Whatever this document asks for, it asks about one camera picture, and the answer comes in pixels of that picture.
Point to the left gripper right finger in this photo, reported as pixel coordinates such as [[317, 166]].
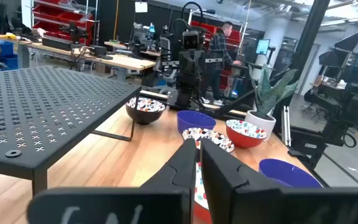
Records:
[[228, 193]]

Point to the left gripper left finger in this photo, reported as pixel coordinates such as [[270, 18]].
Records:
[[166, 202]]

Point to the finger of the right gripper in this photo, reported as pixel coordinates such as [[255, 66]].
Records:
[[170, 63], [214, 59]]

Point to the red floral plate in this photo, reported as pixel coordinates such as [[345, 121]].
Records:
[[201, 191]]

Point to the red floral mini bowl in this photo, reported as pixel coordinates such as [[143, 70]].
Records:
[[241, 141]]

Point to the black floral mini bowl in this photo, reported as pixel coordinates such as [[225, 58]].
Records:
[[216, 138], [145, 117]]

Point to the blue mini bowl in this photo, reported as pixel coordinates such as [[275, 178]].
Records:
[[194, 121]]

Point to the blue plate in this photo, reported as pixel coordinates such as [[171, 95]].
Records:
[[284, 174]]

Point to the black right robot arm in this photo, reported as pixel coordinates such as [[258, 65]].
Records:
[[185, 93]]

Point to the person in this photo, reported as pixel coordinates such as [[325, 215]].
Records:
[[219, 43]]

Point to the red bin storage rack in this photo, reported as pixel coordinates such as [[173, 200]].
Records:
[[235, 35], [67, 17]]

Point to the wooden workbench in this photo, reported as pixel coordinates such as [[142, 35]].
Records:
[[129, 62], [113, 45]]

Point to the computer monitor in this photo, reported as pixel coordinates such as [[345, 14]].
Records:
[[263, 46]]

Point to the white paper sign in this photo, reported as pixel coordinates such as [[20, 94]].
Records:
[[141, 7]]

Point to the snake plant in white pot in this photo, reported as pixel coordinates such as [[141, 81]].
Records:
[[259, 123]]

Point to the silver aluminium extrusion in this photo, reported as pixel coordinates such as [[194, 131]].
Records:
[[286, 124]]

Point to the black studio softbox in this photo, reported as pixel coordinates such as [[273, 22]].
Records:
[[350, 42], [332, 59]]

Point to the black perforated metal shelf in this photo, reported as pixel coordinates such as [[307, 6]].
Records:
[[42, 102]]

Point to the blue storage bins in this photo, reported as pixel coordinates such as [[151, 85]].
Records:
[[8, 59]]

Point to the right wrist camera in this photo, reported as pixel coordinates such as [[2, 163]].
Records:
[[191, 40]]

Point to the black rig upright post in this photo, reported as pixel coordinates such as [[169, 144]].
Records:
[[312, 31]]

